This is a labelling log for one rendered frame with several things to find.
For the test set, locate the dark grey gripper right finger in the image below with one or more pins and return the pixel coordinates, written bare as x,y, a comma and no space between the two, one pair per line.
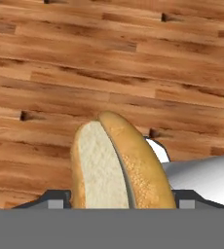
188,197

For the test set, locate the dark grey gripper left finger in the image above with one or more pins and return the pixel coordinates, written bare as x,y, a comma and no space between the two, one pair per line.
54,197

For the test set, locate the hot dog bun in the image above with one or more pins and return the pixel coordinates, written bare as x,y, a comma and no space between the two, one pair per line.
117,168

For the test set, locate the white rounded object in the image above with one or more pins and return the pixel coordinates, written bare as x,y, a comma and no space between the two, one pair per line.
205,178

